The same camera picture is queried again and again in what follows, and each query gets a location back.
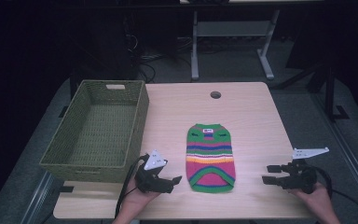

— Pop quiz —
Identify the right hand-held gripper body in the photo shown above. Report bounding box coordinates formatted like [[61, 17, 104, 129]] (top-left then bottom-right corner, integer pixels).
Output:
[[278, 147, 330, 195]]

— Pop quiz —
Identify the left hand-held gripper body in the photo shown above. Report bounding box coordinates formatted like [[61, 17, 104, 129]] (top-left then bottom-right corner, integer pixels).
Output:
[[134, 149, 170, 194]]

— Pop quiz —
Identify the striped knitted pet sweater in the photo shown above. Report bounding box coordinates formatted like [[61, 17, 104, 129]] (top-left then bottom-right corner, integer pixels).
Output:
[[185, 122, 237, 194]]

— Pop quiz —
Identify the person's right hand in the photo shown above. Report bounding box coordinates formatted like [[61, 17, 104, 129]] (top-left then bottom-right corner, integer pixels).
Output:
[[286, 181, 333, 214]]

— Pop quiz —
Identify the person's left hand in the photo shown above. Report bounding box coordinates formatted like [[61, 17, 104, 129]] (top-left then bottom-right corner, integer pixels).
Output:
[[121, 176, 163, 213]]

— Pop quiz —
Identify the green woven basket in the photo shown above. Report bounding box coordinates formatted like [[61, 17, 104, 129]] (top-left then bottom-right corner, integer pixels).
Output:
[[39, 79, 150, 184]]

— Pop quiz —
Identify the black metal stand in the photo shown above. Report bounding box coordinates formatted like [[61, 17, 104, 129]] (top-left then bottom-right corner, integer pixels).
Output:
[[276, 60, 351, 123]]

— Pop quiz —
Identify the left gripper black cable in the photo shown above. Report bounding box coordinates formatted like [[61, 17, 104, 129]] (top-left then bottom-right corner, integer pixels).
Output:
[[114, 154, 150, 219]]

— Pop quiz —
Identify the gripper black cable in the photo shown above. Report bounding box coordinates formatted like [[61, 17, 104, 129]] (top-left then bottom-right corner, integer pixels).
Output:
[[304, 165, 358, 222], [114, 154, 150, 219]]

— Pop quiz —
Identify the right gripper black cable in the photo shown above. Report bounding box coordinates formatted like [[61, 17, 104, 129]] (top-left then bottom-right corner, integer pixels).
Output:
[[304, 165, 358, 222]]

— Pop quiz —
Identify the aluminium floor rail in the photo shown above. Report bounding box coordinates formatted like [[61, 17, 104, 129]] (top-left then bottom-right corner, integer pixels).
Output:
[[20, 170, 55, 224], [310, 91, 358, 217]]

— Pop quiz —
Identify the tangle of floor cables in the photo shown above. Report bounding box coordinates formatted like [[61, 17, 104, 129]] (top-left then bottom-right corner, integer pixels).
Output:
[[127, 31, 194, 84]]

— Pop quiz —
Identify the grey metal desk frame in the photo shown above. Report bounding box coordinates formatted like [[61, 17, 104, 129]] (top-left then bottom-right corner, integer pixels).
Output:
[[190, 8, 282, 82]]

